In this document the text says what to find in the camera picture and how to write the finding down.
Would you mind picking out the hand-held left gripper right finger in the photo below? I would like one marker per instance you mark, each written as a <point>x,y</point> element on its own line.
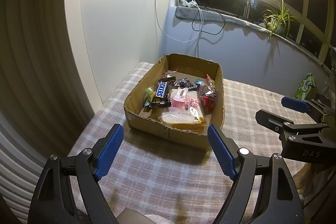
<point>221,153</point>

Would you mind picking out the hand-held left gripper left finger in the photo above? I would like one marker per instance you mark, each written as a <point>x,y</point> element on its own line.
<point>110,153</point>

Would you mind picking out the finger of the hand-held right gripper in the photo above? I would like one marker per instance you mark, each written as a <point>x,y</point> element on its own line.
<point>295,103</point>
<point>270,119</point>

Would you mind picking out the sliced bread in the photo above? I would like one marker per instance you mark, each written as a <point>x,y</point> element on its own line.
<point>183,119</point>

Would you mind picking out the brown cardboard box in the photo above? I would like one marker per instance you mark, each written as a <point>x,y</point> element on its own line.
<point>168,134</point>

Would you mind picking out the chocolate cake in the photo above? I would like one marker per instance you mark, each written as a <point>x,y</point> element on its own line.
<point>207,98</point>

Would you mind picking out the white pink candy packet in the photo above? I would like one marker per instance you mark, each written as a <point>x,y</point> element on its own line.
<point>179,95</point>

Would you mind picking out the yellow green candy packet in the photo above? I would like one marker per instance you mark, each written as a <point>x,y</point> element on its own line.
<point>150,91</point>

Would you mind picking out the black candy packet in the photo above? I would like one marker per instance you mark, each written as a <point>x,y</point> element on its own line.
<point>187,84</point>

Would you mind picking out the long brown chocolate bar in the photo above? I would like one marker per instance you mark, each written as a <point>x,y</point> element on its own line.
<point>161,89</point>

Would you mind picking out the green carton box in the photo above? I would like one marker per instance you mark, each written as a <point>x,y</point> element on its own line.
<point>302,90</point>

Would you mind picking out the potted spider plant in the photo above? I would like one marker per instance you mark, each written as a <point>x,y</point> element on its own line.
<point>278,27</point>

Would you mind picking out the black tripod stand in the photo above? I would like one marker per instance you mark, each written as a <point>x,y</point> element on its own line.
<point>248,8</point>

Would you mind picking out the white power strip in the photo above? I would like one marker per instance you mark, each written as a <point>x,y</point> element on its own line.
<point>189,2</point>

